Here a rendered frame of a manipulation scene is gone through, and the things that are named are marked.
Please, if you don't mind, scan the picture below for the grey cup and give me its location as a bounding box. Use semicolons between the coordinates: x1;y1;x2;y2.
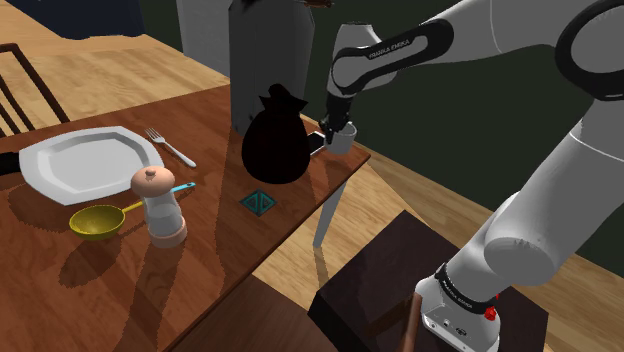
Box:
324;122;359;156

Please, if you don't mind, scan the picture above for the black phone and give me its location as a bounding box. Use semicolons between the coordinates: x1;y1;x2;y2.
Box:
305;129;327;158

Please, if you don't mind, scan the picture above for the black sack-shaped vase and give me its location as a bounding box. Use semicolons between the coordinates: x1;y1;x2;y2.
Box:
241;83;312;186

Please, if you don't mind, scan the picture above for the grey cabinet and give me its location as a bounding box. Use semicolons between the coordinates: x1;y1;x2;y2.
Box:
175;0;316;138

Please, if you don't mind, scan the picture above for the teal square coaster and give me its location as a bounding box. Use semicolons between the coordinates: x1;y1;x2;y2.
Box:
238;188;279;218

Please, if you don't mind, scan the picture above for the silver fork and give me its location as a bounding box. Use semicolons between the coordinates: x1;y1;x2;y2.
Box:
144;127;198;169

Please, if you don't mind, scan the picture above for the brown wooden table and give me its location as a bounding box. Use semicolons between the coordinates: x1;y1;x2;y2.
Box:
0;82;372;352

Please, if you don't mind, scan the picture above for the pink and clear pepper mill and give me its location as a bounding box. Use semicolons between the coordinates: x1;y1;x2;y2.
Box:
129;165;189;250

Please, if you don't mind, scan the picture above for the white octagonal plate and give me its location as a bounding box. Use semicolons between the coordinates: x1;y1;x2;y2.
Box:
18;125;166;207

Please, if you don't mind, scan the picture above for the black flat object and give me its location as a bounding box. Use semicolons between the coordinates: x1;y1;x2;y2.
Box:
0;151;21;176

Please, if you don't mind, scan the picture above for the yellow measuring spoon blue handle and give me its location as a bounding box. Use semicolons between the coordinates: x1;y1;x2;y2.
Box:
68;181;197;242

